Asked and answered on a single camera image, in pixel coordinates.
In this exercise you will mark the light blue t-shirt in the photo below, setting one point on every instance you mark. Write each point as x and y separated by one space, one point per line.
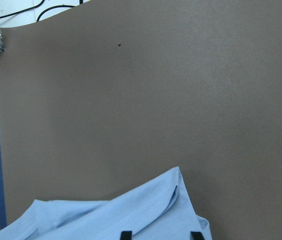
160 209

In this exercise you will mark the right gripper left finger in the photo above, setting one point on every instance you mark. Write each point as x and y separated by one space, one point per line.
126 235

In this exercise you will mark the white side table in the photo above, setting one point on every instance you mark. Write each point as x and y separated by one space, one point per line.
16 13

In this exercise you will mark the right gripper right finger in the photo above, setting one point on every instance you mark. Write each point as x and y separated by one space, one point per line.
195 235

